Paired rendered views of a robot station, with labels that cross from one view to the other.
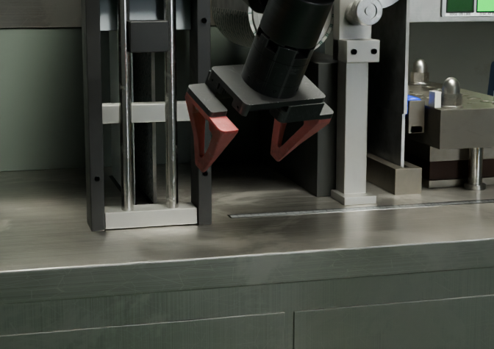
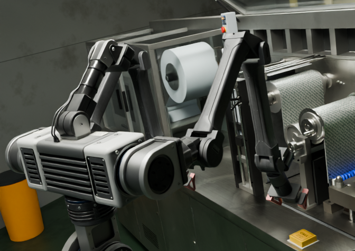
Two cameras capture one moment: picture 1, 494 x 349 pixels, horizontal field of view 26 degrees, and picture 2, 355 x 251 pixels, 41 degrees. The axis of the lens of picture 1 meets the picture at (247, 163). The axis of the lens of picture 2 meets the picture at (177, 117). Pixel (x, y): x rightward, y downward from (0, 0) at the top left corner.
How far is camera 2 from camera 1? 2.12 m
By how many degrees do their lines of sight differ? 78
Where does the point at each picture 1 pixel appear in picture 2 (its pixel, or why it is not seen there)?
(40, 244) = (220, 186)
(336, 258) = (241, 220)
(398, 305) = (263, 243)
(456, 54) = not seen: outside the picture
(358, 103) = (302, 175)
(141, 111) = (242, 160)
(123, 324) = (217, 213)
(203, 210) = (253, 192)
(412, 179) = (328, 207)
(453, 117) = (332, 191)
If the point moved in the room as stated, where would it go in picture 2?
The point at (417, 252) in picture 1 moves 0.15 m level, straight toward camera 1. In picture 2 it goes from (257, 230) to (220, 236)
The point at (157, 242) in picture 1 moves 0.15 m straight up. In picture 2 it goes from (231, 196) to (226, 167)
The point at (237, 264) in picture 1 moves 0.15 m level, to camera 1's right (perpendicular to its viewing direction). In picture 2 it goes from (225, 211) to (236, 225)
